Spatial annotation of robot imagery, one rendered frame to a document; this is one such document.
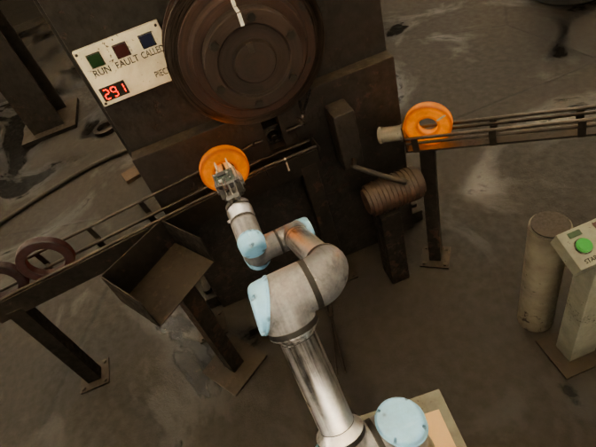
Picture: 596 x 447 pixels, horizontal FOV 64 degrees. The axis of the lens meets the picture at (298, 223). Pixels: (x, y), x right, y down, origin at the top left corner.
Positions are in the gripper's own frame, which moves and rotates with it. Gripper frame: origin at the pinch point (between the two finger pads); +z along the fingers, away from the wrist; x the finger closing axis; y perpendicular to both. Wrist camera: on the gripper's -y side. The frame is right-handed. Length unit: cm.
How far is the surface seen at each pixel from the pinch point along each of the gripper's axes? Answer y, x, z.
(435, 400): -35, -31, -83
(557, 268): -33, -83, -63
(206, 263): -18.9, 17.5, -20.0
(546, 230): -20, -81, -55
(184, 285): -18.6, 26.2, -24.3
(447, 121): -9, -73, -11
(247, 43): 32.4, -20.0, 7.1
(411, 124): -12, -63, -5
